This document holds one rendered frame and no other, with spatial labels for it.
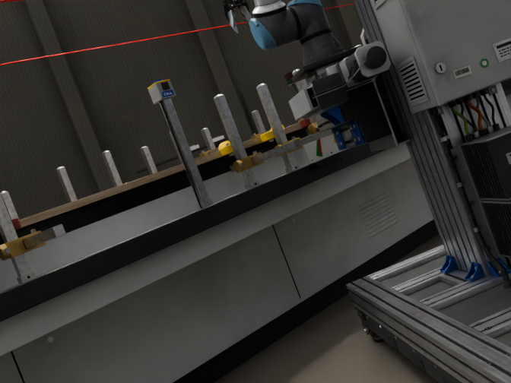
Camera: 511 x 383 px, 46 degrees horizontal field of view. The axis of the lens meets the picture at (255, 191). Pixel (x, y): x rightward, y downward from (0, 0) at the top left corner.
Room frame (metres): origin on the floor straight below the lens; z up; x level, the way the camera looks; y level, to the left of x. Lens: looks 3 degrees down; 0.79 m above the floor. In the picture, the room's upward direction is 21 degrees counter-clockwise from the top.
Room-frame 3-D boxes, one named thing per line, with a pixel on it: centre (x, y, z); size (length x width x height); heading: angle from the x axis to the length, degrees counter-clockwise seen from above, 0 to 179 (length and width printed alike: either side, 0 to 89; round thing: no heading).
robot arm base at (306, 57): (2.13, -0.39, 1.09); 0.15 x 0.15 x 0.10
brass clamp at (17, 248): (1.92, 0.76, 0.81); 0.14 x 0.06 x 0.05; 129
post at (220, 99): (2.54, 0.00, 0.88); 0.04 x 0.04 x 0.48; 39
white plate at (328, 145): (2.81, -0.38, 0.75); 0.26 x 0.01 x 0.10; 129
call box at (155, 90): (2.37, 0.20, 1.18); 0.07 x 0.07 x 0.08; 39
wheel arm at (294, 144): (2.49, -0.08, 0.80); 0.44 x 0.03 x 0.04; 39
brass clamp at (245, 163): (2.55, -0.01, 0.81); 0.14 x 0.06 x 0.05; 129
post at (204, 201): (2.37, 0.21, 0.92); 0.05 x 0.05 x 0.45; 39
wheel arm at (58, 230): (1.86, 0.69, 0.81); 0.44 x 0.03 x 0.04; 39
